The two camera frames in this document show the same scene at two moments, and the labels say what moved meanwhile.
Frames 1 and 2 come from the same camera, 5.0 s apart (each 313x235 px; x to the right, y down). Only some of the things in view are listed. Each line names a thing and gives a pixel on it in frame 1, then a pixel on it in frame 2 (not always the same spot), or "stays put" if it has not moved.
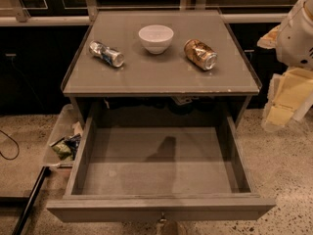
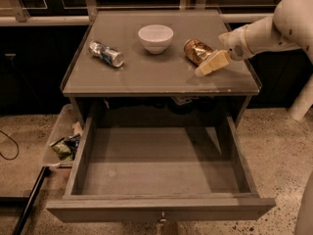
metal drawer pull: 163,219 stays put
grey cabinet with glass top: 160,64 stays put
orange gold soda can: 201,54 stays put
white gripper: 295,41 to 235,45
